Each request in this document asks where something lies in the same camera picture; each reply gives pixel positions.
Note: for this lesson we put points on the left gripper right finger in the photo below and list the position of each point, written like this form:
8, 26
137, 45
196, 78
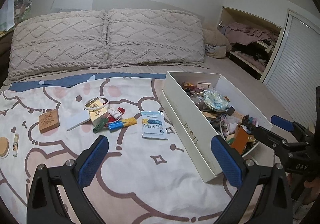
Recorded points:
274, 204

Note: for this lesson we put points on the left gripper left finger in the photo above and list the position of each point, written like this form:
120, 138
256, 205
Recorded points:
45, 204

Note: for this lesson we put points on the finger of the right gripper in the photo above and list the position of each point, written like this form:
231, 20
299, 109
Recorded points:
279, 145
296, 129

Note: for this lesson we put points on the square cork coaster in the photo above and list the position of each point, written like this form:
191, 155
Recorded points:
49, 121

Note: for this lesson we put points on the white power bank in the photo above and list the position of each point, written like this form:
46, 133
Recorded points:
77, 120

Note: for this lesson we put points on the person right hand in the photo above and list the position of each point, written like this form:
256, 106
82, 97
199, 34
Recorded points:
312, 184

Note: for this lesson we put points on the white louvered closet door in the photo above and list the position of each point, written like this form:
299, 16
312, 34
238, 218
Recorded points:
294, 73

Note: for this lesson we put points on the round cork coaster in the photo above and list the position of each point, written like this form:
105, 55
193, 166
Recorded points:
4, 146

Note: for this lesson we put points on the white shoe box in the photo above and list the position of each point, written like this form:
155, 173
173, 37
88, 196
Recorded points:
212, 119

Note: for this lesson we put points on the pile of clothes in nook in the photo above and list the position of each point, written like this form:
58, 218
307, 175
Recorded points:
253, 44

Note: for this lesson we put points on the green clip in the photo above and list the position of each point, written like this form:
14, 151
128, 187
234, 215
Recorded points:
100, 126

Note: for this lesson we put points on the yellow white small box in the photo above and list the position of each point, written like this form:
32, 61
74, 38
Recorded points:
97, 110

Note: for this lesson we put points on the cartoon bear blanket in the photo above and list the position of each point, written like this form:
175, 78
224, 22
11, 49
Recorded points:
114, 150

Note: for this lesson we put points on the beige plush cushion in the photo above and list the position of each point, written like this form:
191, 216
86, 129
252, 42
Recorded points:
216, 45

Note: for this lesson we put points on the red small item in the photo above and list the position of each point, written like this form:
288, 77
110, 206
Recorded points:
116, 113

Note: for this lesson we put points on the blue white sachet packet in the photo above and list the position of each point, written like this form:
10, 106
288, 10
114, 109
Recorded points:
153, 125

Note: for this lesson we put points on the left beige textured pillow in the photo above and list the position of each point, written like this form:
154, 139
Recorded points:
58, 42

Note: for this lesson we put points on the beige textured pillow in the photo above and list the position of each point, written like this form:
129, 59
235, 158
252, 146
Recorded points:
146, 36
58, 42

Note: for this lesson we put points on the brown folded blanket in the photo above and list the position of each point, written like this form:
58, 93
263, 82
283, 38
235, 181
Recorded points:
5, 56

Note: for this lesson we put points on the right beige textured pillow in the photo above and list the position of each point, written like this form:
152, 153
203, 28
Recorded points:
146, 36

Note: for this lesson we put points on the white paper bag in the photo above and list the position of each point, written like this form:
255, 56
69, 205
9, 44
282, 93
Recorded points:
7, 16

